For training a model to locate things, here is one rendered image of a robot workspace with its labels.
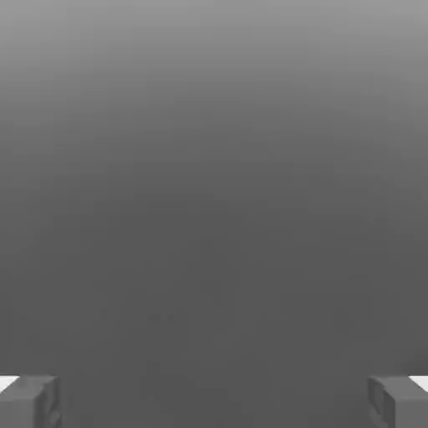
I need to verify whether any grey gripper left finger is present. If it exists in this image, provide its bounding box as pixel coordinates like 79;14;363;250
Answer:
0;374;64;428

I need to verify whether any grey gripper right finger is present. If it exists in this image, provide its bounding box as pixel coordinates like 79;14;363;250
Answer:
366;374;428;428

